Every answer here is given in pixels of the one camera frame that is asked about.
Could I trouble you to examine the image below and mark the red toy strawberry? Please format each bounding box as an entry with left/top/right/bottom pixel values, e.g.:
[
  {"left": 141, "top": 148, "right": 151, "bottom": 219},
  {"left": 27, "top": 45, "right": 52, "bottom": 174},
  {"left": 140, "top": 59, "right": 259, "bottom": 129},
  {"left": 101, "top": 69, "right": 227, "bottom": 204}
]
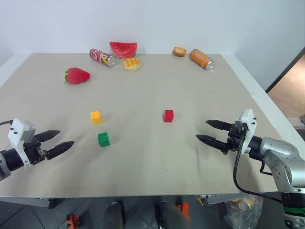
[{"left": 62, "top": 67, "right": 92, "bottom": 85}]

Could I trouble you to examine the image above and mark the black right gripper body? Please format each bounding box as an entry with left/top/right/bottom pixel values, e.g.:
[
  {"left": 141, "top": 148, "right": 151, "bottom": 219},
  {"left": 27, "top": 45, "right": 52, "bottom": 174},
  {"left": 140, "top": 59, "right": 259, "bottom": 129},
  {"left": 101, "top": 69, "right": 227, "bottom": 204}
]
[{"left": 224, "top": 123, "right": 248, "bottom": 154}]

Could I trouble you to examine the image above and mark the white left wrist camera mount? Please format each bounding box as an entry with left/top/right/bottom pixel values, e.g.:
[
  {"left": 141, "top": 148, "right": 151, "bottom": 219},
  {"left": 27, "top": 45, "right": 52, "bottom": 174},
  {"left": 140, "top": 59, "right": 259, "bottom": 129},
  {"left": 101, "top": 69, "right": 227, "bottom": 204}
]
[{"left": 7, "top": 118, "right": 37, "bottom": 169}]

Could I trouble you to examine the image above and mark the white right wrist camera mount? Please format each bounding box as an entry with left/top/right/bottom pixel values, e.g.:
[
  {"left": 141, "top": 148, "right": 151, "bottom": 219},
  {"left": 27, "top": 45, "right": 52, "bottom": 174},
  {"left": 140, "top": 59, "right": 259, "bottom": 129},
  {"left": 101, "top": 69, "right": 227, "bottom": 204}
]
[{"left": 234, "top": 108, "right": 258, "bottom": 157}]

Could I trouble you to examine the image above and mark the small toy toast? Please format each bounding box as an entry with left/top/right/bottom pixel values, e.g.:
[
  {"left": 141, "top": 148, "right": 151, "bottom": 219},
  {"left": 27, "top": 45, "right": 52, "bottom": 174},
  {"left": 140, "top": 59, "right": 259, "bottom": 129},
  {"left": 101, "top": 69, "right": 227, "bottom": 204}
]
[{"left": 172, "top": 46, "right": 187, "bottom": 58}]

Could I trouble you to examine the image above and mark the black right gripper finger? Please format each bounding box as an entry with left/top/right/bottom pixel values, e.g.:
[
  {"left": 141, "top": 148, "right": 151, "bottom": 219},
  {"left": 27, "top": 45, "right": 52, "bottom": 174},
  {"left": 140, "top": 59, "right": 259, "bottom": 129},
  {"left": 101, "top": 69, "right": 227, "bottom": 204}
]
[
  {"left": 195, "top": 134, "right": 227, "bottom": 155},
  {"left": 205, "top": 119, "right": 233, "bottom": 131}
]

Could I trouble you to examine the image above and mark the dark door frame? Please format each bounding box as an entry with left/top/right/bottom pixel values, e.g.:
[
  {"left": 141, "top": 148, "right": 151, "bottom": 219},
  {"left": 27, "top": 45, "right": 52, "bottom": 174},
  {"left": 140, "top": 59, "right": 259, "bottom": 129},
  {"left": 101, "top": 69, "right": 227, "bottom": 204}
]
[{"left": 265, "top": 46, "right": 305, "bottom": 94}]

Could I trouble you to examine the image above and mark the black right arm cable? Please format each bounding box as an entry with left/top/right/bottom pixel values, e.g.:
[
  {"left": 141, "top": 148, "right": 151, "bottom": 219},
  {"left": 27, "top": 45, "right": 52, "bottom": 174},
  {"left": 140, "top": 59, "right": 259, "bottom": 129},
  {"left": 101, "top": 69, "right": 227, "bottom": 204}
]
[{"left": 233, "top": 133, "right": 285, "bottom": 204}]

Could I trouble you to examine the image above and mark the orange soda can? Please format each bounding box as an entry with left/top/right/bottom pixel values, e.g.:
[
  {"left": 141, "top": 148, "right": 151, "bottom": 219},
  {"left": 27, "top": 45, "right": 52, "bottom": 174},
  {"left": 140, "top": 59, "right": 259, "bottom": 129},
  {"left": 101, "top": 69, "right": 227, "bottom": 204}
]
[{"left": 189, "top": 48, "right": 216, "bottom": 71}]

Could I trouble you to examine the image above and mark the yellow toy block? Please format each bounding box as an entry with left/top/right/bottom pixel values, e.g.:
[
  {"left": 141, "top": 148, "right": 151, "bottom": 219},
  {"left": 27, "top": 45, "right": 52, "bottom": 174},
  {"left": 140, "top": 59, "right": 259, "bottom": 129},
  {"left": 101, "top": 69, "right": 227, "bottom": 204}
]
[{"left": 90, "top": 110, "right": 104, "bottom": 126}]

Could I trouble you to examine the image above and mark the beige table cover sheet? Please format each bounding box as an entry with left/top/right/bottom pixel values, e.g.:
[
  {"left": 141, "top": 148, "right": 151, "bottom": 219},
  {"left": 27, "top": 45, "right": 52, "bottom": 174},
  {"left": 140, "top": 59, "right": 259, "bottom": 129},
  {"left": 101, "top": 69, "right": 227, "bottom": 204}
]
[{"left": 0, "top": 52, "right": 285, "bottom": 198}]

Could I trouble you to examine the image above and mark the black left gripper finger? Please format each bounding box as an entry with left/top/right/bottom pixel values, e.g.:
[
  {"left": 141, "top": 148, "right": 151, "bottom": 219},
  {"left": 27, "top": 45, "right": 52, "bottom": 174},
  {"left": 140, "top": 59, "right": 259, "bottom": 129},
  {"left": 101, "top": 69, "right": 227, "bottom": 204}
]
[
  {"left": 35, "top": 130, "right": 61, "bottom": 144},
  {"left": 46, "top": 140, "right": 75, "bottom": 161}
]

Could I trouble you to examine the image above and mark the green toy block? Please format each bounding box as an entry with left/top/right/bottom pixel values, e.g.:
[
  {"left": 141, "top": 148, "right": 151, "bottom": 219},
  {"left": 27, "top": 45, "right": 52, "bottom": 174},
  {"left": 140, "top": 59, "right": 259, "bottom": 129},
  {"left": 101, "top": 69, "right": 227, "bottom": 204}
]
[{"left": 97, "top": 131, "right": 112, "bottom": 149}]

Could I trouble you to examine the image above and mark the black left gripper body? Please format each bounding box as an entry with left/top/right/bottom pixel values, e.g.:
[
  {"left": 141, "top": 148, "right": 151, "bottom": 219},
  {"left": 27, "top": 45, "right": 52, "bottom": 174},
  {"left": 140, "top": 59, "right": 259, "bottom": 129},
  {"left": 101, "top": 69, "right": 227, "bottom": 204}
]
[{"left": 22, "top": 134, "right": 50, "bottom": 166}]

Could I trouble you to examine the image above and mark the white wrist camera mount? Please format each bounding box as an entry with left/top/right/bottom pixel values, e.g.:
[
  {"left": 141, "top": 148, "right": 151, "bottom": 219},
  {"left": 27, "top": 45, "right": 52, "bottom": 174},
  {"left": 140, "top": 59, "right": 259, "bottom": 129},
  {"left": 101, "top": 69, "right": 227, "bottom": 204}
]
[
  {"left": 234, "top": 108, "right": 258, "bottom": 157},
  {"left": 7, "top": 118, "right": 37, "bottom": 169}
]

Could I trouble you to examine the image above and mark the toy watermelon slice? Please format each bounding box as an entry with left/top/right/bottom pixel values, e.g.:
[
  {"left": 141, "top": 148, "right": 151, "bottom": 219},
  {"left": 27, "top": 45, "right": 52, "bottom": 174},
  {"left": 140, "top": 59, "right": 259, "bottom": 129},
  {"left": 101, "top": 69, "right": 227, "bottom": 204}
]
[{"left": 109, "top": 41, "right": 138, "bottom": 60}]

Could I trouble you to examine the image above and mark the grey table frame rail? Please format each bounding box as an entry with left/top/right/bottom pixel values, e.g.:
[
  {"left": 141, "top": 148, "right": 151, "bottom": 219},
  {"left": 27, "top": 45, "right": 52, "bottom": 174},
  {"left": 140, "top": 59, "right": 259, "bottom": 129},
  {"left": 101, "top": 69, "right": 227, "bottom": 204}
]
[{"left": 0, "top": 196, "right": 58, "bottom": 209}]

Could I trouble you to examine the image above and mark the dark rounded shape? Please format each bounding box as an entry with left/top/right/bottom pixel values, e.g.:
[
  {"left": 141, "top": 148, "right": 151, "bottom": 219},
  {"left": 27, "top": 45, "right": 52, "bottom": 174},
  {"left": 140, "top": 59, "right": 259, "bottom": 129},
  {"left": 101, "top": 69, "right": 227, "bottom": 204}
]
[
  {"left": 105, "top": 201, "right": 126, "bottom": 229},
  {"left": 155, "top": 200, "right": 189, "bottom": 229}
]

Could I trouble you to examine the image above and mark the orange black tool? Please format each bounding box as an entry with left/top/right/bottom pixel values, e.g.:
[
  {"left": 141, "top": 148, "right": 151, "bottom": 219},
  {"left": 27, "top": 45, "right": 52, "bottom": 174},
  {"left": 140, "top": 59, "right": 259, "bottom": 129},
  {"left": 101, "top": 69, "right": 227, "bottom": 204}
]
[
  {"left": 175, "top": 201, "right": 192, "bottom": 220},
  {"left": 66, "top": 211, "right": 81, "bottom": 229}
]

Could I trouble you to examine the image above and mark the red soda can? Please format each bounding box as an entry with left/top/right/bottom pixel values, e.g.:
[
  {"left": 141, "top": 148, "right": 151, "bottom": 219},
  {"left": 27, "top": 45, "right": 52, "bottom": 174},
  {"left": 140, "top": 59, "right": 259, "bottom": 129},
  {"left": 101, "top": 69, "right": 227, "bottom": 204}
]
[{"left": 89, "top": 48, "right": 116, "bottom": 68}]

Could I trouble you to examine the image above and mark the red toy block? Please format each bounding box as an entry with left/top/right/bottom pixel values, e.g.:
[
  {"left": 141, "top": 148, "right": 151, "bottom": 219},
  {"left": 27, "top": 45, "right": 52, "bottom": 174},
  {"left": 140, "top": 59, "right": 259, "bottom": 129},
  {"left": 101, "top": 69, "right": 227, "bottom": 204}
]
[{"left": 163, "top": 109, "right": 175, "bottom": 123}]

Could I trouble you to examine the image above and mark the clear plastic bag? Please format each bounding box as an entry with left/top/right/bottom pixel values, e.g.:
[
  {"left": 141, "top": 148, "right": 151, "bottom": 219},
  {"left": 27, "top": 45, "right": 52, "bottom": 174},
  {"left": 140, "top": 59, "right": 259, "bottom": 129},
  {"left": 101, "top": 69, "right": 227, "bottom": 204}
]
[{"left": 224, "top": 195, "right": 264, "bottom": 229}]

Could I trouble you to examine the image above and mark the round yellow toy bun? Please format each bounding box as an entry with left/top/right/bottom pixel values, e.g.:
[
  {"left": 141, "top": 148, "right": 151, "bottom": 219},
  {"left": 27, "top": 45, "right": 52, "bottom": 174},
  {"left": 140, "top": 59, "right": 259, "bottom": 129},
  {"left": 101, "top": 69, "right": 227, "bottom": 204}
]
[{"left": 122, "top": 57, "right": 142, "bottom": 72}]

